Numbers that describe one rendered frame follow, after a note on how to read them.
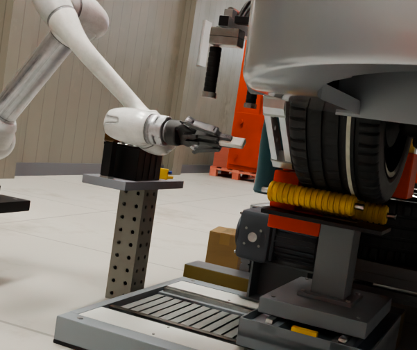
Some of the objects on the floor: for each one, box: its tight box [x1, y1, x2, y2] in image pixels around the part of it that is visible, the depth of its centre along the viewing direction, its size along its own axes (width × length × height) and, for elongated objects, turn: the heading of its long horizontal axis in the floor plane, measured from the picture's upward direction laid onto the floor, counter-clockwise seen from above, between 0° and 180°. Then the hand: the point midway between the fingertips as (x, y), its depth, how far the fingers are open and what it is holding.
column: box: [105, 190, 158, 299], centre depth 247 cm, size 10×10×42 cm
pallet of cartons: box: [210, 147, 256, 183], centre depth 1031 cm, size 121×83×44 cm
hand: (232, 142), depth 188 cm, fingers closed
